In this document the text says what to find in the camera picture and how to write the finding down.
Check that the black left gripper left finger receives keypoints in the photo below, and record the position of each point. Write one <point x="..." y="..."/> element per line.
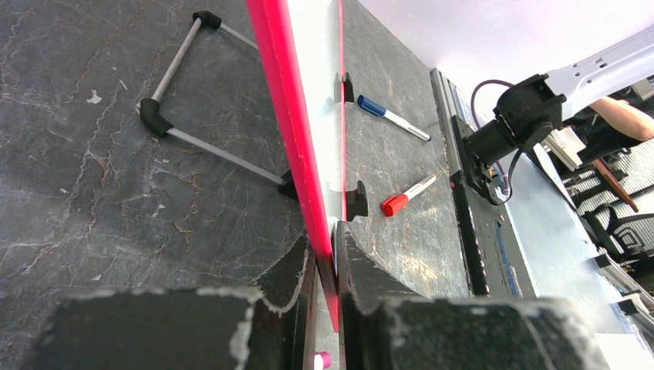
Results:
<point x="264" y="325"/>

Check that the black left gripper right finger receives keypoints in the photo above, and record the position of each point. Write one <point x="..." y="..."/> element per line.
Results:
<point x="386" y="325"/>

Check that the pink framed whiteboard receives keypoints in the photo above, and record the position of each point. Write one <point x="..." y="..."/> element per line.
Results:
<point x="276" y="42"/>

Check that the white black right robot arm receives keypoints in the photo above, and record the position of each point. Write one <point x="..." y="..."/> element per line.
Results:
<point x="529" y="111"/>

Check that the metal whiteboard stand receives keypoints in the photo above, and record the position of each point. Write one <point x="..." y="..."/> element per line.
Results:
<point x="242" y="130"/>

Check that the purple capped white marker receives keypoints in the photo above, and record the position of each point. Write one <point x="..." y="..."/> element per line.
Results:
<point x="322" y="360"/>

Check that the red capped white marker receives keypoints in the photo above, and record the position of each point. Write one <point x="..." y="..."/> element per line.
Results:
<point x="394" y="204"/>

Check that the blue capped white marker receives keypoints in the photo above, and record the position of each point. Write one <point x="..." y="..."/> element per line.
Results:
<point x="376" y="109"/>

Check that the seated person background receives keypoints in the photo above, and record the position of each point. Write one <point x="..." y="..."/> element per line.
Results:
<point x="620" y="120"/>

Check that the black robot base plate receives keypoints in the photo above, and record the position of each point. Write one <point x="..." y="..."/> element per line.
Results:
<point x="492" y="253"/>

